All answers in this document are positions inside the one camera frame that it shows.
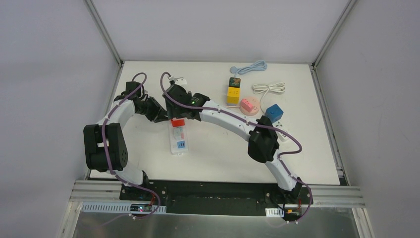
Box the orange-red cube socket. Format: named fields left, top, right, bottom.
left=170, top=119, right=185, bottom=127

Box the white multicolour power strip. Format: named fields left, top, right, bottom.
left=168, top=123, right=189, bottom=156

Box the blue cube socket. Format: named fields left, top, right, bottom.
left=264, top=104, right=284, bottom=123

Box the white tower power strip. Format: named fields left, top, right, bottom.
left=273, top=121, right=290, bottom=143

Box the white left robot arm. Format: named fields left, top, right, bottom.
left=83, top=81, right=168, bottom=201

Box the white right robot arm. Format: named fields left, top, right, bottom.
left=162, top=84, right=302, bottom=203

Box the yellow cube socket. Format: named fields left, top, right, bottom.
left=226, top=87, right=240, bottom=105

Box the dark green cube socket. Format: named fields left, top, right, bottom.
left=228, top=77, right=241, bottom=88

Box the pink round socket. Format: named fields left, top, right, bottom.
left=239, top=97, right=261, bottom=116

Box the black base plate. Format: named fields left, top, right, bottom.
left=119, top=180, right=313, bottom=216

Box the light blue power cable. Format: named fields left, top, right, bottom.
left=229, top=59, right=268, bottom=78

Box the aluminium frame rail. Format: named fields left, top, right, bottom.
left=70, top=180, right=366, bottom=208

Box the white coiled power cable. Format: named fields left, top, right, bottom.
left=252, top=82, right=286, bottom=107

